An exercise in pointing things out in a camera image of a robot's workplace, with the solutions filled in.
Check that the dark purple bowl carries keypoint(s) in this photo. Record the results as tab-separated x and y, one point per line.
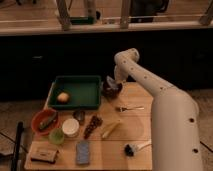
109	92

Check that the grey towel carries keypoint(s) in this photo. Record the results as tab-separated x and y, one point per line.
111	83

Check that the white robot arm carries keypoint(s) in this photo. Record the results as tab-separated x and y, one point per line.
174	128

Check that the red bowl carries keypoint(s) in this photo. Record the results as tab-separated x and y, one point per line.
41	117

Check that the green item in red bowl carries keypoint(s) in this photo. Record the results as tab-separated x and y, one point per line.
45	123

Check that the green plastic tray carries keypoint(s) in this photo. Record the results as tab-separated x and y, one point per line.
84	92

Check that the small metal cup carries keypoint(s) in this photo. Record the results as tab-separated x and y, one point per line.
79	115

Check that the yellow banana toy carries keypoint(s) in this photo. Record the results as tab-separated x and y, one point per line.
106	131

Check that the yellow round fruit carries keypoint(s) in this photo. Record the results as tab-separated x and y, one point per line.
63	97

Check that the white round container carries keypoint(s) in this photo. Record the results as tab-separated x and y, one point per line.
70	127

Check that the blue sponge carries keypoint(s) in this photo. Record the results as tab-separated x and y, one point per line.
82	153

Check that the black white dish brush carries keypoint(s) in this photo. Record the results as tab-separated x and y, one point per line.
131	149

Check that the light green cup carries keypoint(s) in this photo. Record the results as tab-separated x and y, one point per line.
56	136

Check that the brown wooden block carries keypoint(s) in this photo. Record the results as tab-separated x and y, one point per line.
44	155

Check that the black pole left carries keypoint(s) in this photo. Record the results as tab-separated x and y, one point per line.
16	149

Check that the wooden shelf ledge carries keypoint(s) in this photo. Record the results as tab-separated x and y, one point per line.
81	29

